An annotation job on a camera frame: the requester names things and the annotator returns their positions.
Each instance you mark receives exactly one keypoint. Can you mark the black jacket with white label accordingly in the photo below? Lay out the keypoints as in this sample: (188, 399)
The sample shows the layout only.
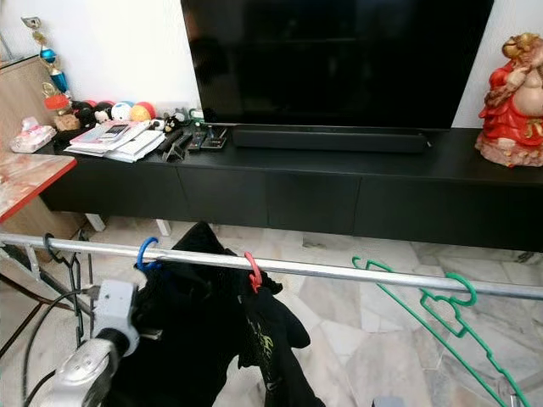
(187, 356)

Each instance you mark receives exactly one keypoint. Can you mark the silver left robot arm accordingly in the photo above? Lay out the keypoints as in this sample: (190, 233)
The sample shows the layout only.
(81, 381)

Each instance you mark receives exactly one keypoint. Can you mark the red plastic hanger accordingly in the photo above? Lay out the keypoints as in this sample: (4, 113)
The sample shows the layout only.
(256, 273)

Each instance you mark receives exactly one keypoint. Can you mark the black plastic hanger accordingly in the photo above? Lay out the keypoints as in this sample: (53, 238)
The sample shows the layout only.
(45, 248)

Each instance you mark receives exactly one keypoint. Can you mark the green plastic hanger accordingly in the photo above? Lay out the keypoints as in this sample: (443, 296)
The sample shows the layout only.
(473, 291)

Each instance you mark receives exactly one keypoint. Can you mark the black t-shirt with green logo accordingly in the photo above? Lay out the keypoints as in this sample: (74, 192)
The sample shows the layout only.
(276, 360)

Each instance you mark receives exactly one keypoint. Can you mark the stack of white papers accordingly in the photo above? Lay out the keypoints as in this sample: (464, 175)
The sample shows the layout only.
(144, 149)

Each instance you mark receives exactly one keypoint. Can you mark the black remote control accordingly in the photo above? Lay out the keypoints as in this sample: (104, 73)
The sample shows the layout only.
(175, 144)

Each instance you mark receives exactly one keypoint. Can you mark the stack of books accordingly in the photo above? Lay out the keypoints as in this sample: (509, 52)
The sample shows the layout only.
(106, 136)

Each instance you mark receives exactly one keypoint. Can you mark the black remote holder tray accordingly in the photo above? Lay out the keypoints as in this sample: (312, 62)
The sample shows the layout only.
(209, 139)

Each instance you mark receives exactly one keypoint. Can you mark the marble pattern folding table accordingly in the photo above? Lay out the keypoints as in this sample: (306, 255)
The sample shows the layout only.
(25, 174)

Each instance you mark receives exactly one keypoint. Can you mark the silver metal clothes rack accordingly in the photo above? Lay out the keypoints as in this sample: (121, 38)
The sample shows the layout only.
(348, 270)

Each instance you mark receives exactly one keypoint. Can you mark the orange round toy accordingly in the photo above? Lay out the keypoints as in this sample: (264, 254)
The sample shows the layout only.
(142, 111)

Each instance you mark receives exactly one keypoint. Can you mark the white round toy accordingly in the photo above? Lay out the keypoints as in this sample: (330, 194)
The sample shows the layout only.
(120, 111)

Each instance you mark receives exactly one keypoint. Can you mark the black tv console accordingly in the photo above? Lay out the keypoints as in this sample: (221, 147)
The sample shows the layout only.
(331, 195)

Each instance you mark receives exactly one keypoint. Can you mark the black plush toy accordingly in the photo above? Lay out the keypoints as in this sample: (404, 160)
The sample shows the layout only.
(92, 113)

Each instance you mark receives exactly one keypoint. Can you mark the pink tissue pack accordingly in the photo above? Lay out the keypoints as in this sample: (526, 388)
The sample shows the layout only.
(34, 136)

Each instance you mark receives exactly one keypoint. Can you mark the jar with red lid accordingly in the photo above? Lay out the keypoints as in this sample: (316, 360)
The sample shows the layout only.
(61, 117)

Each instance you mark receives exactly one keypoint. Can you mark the black soundbar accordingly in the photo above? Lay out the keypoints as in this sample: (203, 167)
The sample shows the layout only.
(331, 139)

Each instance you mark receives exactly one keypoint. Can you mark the light wooden cabinet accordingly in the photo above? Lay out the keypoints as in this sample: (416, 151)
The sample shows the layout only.
(21, 102)

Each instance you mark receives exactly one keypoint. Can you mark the gold and blue trophy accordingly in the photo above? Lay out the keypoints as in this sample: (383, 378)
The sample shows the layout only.
(48, 56)

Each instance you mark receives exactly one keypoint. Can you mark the large black television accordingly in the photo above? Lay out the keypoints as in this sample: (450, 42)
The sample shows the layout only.
(331, 59)

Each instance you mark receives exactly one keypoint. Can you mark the red laughing buddha statue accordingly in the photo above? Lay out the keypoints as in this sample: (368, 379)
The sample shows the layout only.
(509, 110)

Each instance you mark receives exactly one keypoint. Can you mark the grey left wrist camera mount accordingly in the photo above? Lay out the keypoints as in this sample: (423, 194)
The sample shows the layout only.
(114, 305)

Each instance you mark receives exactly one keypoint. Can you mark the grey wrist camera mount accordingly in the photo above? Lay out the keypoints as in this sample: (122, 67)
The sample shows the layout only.
(114, 305)
(389, 403)

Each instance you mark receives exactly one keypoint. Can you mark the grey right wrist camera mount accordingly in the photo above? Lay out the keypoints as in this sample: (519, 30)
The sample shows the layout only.
(389, 403)

